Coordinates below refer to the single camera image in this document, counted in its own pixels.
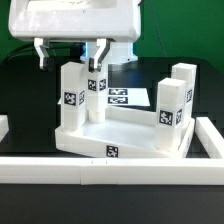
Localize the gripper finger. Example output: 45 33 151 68
88 38 110 73
34 38 54 71

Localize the black thick cable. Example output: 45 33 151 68
3 41 86 63

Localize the fiducial marker sheet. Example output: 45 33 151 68
108 88 150 106

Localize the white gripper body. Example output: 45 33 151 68
8 0 141 42

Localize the white desk top tray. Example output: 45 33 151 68
55 107 195 159

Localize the white right fence bar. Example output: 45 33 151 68
195 117 224 159

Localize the white left fence block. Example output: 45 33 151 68
0 115 9 142

